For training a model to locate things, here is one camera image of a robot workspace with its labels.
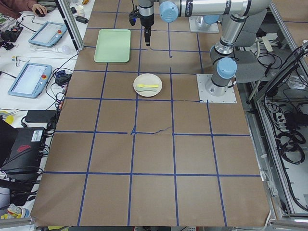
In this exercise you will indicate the cream round plate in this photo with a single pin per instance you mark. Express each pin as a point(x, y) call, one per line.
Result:
point(147, 79)

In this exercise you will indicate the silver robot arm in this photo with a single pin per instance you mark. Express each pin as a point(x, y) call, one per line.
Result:
point(237, 10)

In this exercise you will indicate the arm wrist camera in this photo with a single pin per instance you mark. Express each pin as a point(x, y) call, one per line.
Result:
point(133, 17)

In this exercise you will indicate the black power adapter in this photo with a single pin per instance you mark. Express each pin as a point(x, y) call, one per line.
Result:
point(39, 116)

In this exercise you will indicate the black laptop computer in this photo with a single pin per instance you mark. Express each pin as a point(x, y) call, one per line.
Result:
point(21, 152)

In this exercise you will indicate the white light bulb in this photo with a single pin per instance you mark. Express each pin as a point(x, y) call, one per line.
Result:
point(64, 50)

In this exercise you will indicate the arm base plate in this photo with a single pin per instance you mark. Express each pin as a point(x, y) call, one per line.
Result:
point(210, 93)
point(204, 24)

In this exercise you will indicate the blue teach pendant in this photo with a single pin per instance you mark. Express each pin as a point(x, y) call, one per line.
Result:
point(31, 80)
point(48, 35)

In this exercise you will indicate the grey office chair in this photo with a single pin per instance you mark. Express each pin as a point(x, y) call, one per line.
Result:
point(248, 68)

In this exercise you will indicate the far blue teach pendant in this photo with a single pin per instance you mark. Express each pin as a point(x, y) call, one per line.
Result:
point(48, 35)

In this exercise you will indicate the light green tray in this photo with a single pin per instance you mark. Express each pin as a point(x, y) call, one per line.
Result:
point(113, 46)

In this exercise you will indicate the aluminium frame post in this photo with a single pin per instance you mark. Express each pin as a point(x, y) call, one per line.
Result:
point(69, 20)

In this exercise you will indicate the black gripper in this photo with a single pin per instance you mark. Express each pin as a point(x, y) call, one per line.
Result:
point(147, 20)

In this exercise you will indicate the operator hand on mouse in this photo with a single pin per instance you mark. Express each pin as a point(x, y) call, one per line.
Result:
point(39, 9)

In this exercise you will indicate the yellow plastic fork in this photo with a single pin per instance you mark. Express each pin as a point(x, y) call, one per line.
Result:
point(147, 86)

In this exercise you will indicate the near blue teach pendant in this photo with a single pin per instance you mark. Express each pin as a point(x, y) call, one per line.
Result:
point(31, 80)

